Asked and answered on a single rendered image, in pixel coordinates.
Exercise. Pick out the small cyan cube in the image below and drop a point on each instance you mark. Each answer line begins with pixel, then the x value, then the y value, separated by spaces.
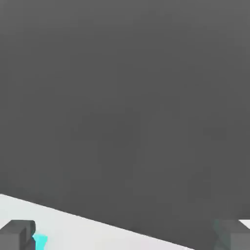
pixel 40 241

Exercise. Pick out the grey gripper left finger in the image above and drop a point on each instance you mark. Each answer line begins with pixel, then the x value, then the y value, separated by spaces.
pixel 13 234

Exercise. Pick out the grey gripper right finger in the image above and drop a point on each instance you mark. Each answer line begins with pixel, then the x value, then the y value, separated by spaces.
pixel 232 237

